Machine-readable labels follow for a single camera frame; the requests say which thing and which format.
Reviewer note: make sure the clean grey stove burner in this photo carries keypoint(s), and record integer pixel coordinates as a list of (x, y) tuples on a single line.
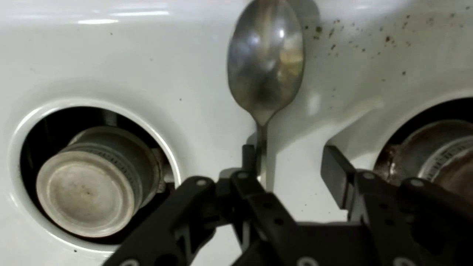
[(93, 189)]

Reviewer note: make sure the browned stove burner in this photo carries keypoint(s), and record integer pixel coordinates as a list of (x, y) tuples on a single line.
[(437, 152)]

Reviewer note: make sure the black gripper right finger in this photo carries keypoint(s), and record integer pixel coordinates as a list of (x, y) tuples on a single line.
[(408, 221)]

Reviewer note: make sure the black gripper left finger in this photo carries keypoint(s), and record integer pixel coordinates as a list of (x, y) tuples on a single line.
[(236, 226)]

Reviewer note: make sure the silver metal spoon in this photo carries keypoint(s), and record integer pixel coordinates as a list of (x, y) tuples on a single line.
[(266, 63)]

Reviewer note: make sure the white gas stove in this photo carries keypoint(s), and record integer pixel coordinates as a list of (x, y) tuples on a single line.
[(148, 59)]

